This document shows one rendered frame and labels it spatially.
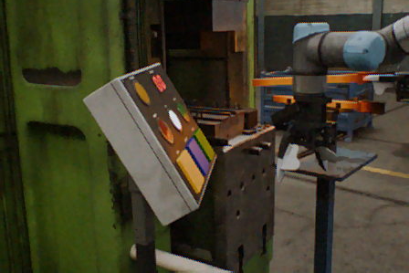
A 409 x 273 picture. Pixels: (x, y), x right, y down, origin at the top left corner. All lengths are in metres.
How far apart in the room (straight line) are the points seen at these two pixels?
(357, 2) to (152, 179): 8.99
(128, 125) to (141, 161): 0.07
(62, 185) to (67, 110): 0.30
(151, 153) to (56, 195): 0.82
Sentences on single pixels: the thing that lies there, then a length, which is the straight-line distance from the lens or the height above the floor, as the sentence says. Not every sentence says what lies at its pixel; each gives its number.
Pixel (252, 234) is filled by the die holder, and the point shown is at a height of 0.56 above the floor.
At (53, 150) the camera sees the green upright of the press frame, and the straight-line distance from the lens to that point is 1.57.
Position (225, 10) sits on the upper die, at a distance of 1.48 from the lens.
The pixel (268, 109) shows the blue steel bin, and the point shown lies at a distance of 5.67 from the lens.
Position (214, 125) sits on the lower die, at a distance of 1.44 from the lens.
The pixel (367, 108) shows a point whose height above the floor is 0.98.
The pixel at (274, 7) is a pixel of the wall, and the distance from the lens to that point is 10.65.
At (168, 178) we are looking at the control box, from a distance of 0.84.
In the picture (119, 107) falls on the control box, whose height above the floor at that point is 1.15.
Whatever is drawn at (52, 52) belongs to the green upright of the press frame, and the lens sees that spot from 1.49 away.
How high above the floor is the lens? 1.29
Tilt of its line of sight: 12 degrees down
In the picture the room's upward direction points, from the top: 1 degrees counter-clockwise
